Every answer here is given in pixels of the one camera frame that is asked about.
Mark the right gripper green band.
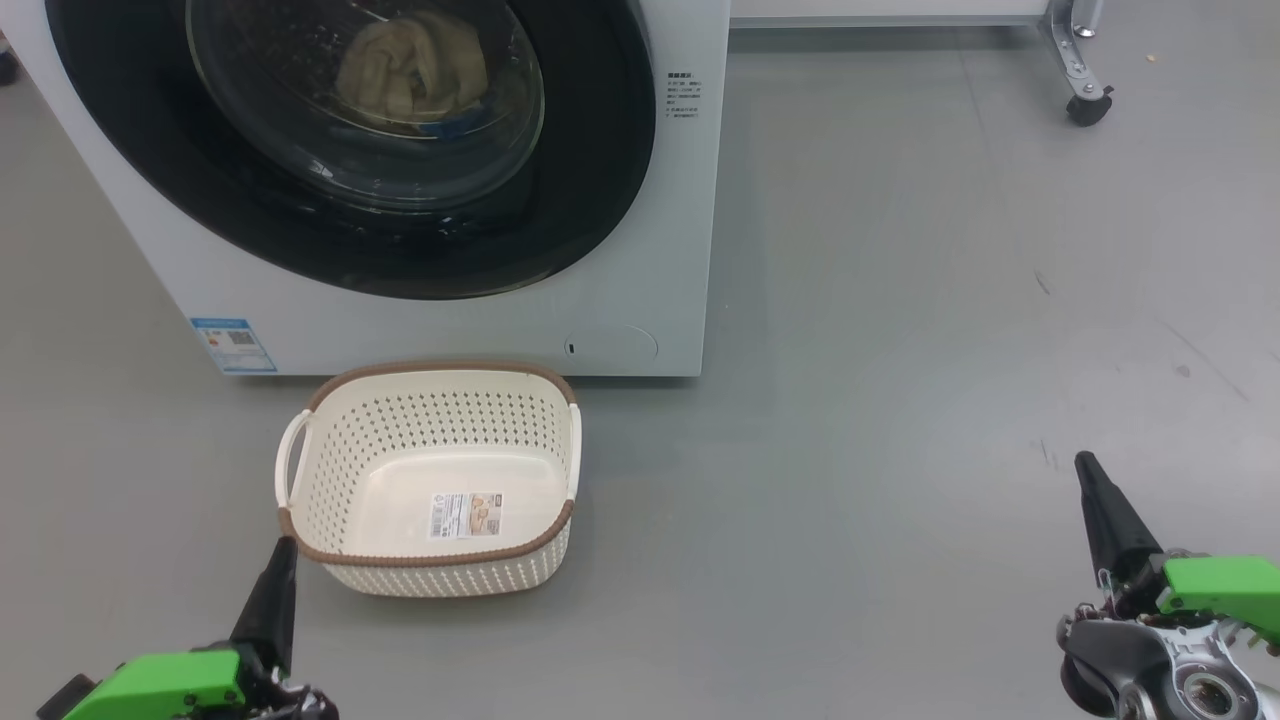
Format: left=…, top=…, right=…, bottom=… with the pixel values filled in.
left=1075, top=452, right=1280, bottom=642

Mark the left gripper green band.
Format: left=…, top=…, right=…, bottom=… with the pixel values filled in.
left=60, top=537, right=337, bottom=720

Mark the black washing machine glass door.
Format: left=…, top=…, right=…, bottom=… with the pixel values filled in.
left=45, top=0, right=659, bottom=302

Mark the cream laundry basket brown rim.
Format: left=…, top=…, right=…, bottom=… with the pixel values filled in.
left=275, top=360, right=583, bottom=599

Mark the basket product label sticker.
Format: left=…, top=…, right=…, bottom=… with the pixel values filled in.
left=430, top=490, right=505, bottom=542

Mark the white washing machine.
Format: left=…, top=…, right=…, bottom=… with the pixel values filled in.
left=0, top=0, right=732, bottom=380

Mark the blue energy label sticker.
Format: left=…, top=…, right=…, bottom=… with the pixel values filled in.
left=190, top=317, right=279, bottom=376

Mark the metal frame with caster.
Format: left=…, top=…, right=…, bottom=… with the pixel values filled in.
left=730, top=0, right=1117, bottom=129

